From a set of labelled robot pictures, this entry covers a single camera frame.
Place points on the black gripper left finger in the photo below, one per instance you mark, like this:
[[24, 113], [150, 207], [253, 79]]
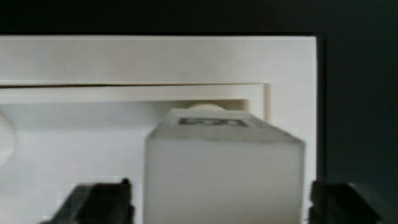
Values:
[[99, 205]]

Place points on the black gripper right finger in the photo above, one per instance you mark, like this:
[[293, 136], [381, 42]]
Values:
[[341, 206]]

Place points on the white table leg with tag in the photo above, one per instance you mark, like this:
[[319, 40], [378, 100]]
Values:
[[225, 170]]

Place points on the white square tabletop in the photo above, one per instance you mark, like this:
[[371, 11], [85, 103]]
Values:
[[72, 137]]

